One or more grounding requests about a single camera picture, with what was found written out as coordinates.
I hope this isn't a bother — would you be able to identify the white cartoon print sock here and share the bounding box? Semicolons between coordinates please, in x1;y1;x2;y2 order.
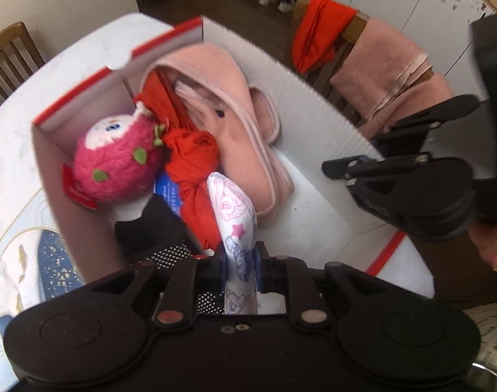
207;172;257;315

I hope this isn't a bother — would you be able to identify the black dotted sock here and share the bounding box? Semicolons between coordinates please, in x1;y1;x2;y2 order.
115;195;224;319

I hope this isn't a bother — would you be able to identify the blue tissue pack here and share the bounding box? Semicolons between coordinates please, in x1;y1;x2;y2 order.
154;172;182;216

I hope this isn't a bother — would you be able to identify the red knotted cloth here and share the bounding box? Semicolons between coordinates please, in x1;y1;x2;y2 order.
135;69;221;251

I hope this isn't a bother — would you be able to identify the pink fleece garment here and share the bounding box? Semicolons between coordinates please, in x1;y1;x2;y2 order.
145;43;294;226

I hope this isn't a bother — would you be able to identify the pink plush round toy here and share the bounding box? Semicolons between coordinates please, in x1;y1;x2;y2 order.
62;101;165;210

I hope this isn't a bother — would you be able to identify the red white shoe box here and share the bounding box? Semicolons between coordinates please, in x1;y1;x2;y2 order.
31;13;435;297

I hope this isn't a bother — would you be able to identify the person right hand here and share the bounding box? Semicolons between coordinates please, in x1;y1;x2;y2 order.
468;222;497;272

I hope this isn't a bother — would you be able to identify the pink towel on chair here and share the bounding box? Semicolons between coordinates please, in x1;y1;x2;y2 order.
330;18;452;139

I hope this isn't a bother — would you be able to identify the wooden chair near right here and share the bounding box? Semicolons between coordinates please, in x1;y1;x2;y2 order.
289;9;434;127

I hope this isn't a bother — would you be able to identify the red cloth on chair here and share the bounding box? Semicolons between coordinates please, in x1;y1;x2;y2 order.
290;0;358;74

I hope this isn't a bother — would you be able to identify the brown wooden chair far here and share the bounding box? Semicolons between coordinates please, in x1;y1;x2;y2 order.
0;21;45;106

